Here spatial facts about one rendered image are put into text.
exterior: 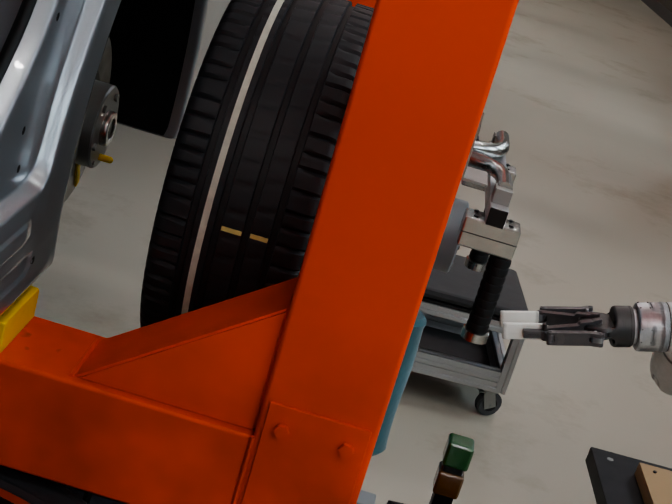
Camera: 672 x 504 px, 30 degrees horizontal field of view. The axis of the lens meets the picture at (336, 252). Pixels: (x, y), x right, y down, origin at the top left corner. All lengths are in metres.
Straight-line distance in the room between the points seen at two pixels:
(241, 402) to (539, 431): 1.99
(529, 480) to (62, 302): 1.35
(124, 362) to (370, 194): 0.42
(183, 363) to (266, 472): 0.19
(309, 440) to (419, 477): 1.48
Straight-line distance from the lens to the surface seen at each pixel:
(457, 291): 3.40
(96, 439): 1.76
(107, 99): 2.19
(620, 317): 2.28
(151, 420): 1.72
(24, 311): 1.81
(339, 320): 1.61
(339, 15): 2.01
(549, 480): 3.36
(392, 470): 3.14
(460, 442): 1.90
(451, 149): 1.53
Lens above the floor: 1.51
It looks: 20 degrees down
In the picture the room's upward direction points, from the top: 16 degrees clockwise
